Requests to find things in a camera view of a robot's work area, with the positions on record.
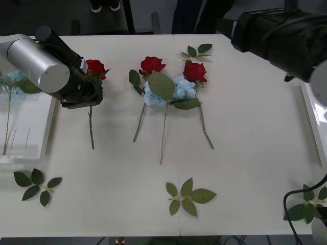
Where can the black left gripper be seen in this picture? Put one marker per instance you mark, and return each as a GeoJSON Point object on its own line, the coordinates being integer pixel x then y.
{"type": "Point", "coordinates": [98, 95]}

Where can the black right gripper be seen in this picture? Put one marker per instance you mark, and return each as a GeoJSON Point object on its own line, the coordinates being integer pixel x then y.
{"type": "Point", "coordinates": [251, 33]}

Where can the red rose with green stem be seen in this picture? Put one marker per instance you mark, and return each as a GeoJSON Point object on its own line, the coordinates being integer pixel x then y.
{"type": "Point", "coordinates": [194, 72]}
{"type": "Point", "coordinates": [152, 64]}
{"type": "Point", "coordinates": [95, 67]}

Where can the pale blue flower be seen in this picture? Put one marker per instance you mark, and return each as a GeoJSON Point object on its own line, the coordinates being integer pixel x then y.
{"type": "Point", "coordinates": [29, 86]}
{"type": "Point", "coordinates": [161, 85]}

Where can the silver and black left arm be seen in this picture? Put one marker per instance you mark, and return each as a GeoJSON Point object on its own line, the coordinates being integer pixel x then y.
{"type": "Point", "coordinates": [38, 63]}

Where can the loose green leaf twig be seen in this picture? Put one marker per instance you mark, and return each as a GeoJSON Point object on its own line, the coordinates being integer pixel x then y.
{"type": "Point", "coordinates": [297, 213]}
{"type": "Point", "coordinates": [37, 176]}
{"type": "Point", "coordinates": [204, 47]}
{"type": "Point", "coordinates": [201, 196]}

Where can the person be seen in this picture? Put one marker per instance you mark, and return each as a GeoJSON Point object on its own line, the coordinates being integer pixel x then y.
{"type": "Point", "coordinates": [184, 15]}
{"type": "Point", "coordinates": [95, 7]}

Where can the grey furniture foot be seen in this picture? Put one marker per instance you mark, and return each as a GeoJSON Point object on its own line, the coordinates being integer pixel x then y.
{"type": "Point", "coordinates": [156, 24]}

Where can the pale blue flower, green stem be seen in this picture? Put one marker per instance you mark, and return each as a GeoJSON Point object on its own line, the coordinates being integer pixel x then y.
{"type": "Point", "coordinates": [29, 86]}

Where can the shallow white box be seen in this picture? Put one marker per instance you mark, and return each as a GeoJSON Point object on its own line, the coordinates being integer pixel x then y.
{"type": "Point", "coordinates": [315, 122]}
{"type": "Point", "coordinates": [33, 122]}

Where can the black furniture leg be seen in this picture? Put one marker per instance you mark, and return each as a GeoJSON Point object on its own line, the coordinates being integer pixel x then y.
{"type": "Point", "coordinates": [129, 18]}

